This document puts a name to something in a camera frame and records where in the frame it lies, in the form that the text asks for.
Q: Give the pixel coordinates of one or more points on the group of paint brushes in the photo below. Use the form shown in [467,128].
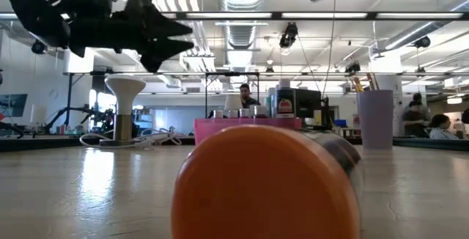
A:
[358,85]

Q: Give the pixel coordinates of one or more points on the pink plastic bin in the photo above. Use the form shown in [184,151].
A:
[212,129]

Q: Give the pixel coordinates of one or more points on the black background robot arm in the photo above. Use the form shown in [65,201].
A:
[73,110]

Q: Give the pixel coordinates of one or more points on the dark wall screen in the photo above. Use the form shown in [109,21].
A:
[16,103]

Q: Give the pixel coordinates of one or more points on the blue storage bin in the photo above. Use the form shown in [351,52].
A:
[340,122]

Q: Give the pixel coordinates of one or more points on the black background stand frame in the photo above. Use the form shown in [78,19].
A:
[232,73]

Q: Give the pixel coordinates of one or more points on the white shade background lamp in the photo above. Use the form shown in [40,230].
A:
[233,103]
[38,113]

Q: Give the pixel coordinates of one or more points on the small maroon paint bottle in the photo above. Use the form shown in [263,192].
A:
[260,110]

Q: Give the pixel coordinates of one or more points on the black background monitor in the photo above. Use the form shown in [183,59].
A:
[309,103]

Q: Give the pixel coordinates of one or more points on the small orange paint bottle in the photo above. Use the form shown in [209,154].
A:
[264,187]

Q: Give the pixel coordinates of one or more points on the yellow box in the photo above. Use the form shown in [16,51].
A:
[317,117]

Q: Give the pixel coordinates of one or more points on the black ceiling camera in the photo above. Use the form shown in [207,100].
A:
[352,67]
[423,42]
[38,49]

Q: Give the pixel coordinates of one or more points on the large black paint bottle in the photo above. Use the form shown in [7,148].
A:
[285,107]

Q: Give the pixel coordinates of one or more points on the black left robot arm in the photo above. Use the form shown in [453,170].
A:
[33,11]

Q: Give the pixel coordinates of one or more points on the lavender plastic cup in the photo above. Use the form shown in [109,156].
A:
[375,121]

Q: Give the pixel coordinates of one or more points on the small grey paint bottle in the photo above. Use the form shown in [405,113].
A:
[244,113]

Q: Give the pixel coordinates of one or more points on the black background pole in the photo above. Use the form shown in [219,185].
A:
[69,96]

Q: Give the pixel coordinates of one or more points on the person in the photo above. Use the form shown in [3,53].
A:
[251,99]
[441,129]
[416,118]

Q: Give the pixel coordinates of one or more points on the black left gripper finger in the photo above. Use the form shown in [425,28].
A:
[165,50]
[165,26]

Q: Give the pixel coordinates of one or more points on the white round pillar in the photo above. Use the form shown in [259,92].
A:
[397,85]

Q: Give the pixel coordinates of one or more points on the black overhead camera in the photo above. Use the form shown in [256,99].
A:
[288,35]

